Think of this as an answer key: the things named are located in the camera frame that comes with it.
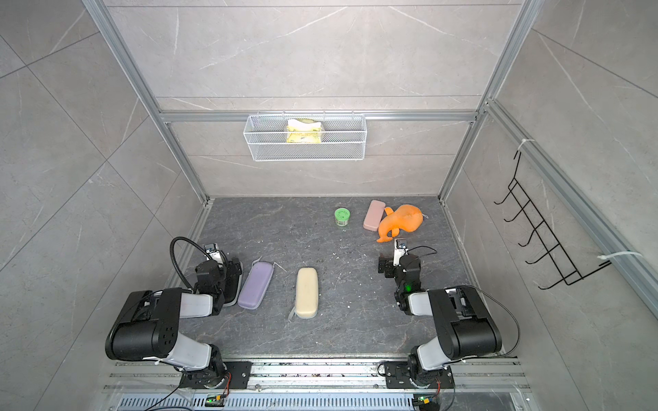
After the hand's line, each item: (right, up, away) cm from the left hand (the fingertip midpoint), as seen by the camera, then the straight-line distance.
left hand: (223, 255), depth 93 cm
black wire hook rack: (+98, +10, -26) cm, 102 cm away
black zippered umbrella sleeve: (+7, -5, -6) cm, 10 cm away
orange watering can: (+72, +14, +10) cm, 74 cm away
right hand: (+65, +1, 0) cm, 65 cm away
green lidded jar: (+45, +15, +14) cm, 49 cm away
